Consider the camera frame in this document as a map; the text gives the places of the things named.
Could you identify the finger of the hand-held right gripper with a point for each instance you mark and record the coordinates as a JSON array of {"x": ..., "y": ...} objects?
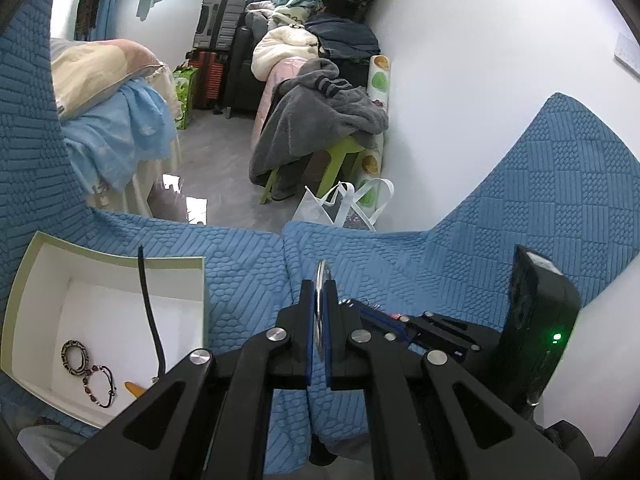
[
  {"x": 465, "y": 352},
  {"x": 380, "y": 316}
]

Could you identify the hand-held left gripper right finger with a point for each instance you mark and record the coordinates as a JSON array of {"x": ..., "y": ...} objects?
[{"x": 330, "y": 320}]

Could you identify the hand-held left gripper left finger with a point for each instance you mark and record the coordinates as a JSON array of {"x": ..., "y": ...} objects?
[{"x": 310, "y": 320}]

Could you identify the pale green cardboard box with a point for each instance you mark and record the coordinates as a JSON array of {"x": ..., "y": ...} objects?
[{"x": 100, "y": 305}]

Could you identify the black white patterned bangle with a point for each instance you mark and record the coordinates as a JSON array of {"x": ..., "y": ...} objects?
[{"x": 65, "y": 355}]

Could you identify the blue textured sofa cover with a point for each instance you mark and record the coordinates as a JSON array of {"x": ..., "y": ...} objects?
[{"x": 240, "y": 270}]

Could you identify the white tote bag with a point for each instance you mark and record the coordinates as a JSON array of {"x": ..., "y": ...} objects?
[{"x": 312, "y": 210}]

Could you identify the green plastic stool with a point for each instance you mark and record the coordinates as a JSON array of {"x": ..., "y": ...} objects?
[{"x": 340, "y": 152}]

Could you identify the grey fleece blanket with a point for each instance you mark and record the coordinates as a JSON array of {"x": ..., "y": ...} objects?
[{"x": 300, "y": 120}]

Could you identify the fruit print rolled mat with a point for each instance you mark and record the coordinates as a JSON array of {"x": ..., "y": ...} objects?
[{"x": 377, "y": 80}]

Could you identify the pink quilted blanket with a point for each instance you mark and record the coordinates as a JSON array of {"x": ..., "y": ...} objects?
[{"x": 277, "y": 80}]

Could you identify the black suitcase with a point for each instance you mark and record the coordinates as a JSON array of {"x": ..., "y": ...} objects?
[{"x": 242, "y": 80}]

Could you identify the green shopping bag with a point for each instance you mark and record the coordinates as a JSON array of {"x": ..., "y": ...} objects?
[{"x": 185, "y": 95}]

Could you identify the red suitcase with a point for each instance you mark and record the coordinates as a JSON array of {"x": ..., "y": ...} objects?
[{"x": 210, "y": 80}]

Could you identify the light blue blanket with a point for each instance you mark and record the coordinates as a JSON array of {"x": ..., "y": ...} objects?
[{"x": 125, "y": 130}]

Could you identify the cream quilt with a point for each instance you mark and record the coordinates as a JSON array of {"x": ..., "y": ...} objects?
[{"x": 280, "y": 50}]

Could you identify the navy folded clothing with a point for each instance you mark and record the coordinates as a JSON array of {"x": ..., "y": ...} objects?
[{"x": 340, "y": 35}]

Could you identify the person's grey trouser leg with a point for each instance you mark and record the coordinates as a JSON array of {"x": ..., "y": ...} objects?
[{"x": 50, "y": 452}]

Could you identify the grey hard-shell suitcase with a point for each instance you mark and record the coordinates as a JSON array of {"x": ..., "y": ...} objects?
[{"x": 220, "y": 20}]

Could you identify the cream pink pillow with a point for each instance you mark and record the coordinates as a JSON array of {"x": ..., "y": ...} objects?
[{"x": 95, "y": 70}]

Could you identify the white wall plate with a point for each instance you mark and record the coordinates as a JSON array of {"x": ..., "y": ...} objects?
[{"x": 627, "y": 55}]

